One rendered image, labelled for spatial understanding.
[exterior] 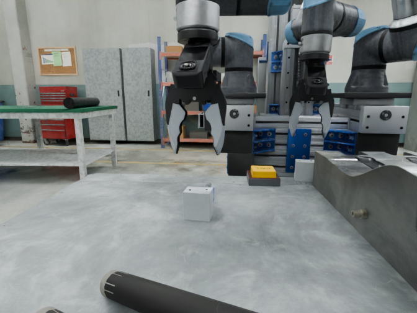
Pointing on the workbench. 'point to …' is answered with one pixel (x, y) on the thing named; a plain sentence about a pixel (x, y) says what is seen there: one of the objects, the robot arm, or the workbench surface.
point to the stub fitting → (359, 213)
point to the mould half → (375, 202)
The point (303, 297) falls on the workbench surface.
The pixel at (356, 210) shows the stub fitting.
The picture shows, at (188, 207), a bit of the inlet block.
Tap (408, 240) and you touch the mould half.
